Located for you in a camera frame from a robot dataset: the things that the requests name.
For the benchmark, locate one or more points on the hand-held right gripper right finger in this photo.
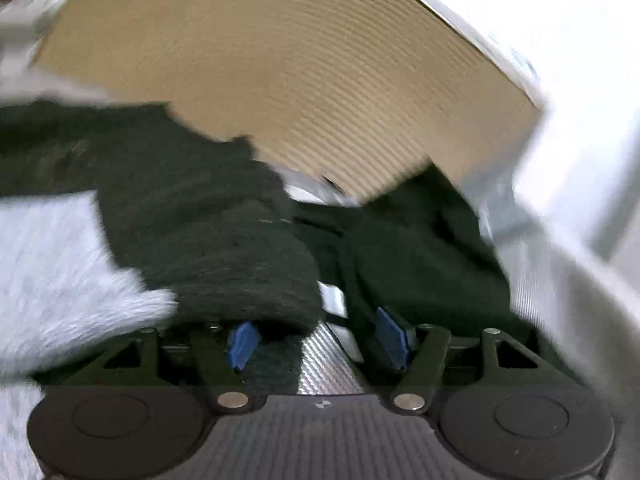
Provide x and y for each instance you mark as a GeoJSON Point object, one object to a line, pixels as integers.
{"type": "Point", "coordinates": [392, 337]}

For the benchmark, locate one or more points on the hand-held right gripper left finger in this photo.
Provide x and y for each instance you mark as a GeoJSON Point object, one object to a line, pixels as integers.
{"type": "Point", "coordinates": [242, 342]}

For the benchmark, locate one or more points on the black thin garment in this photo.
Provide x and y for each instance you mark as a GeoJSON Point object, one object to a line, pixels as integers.
{"type": "Point", "coordinates": [425, 260]}

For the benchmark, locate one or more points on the dark sweater with squirrel embroidery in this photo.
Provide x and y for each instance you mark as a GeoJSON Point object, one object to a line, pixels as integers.
{"type": "Point", "coordinates": [200, 240]}

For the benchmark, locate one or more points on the grey and black knit sweater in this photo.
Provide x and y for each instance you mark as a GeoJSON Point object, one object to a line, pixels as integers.
{"type": "Point", "coordinates": [50, 270]}

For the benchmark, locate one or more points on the grey woven bed mat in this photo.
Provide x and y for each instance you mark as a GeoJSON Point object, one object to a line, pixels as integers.
{"type": "Point", "coordinates": [575, 320]}

